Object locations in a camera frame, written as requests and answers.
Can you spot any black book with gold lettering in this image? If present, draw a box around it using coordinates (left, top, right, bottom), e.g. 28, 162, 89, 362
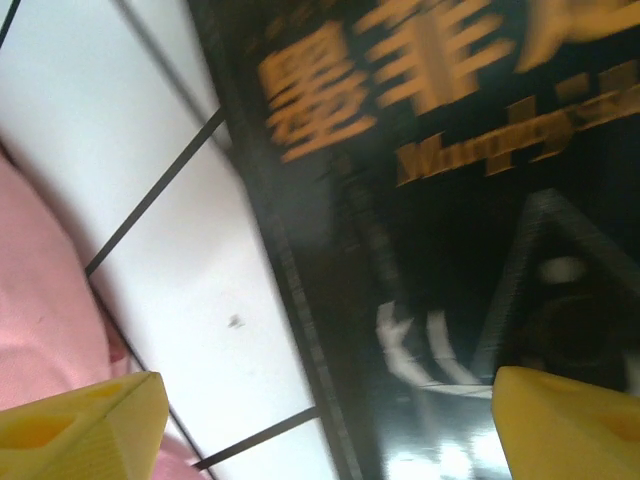
187, 0, 640, 480

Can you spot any pink school backpack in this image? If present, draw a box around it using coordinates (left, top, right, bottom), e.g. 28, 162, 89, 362
0, 144, 211, 480

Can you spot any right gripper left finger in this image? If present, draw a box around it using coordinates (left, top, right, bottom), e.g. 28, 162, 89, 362
0, 370, 170, 480

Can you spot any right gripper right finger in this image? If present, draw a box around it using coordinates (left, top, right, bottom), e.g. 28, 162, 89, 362
491, 365, 640, 480

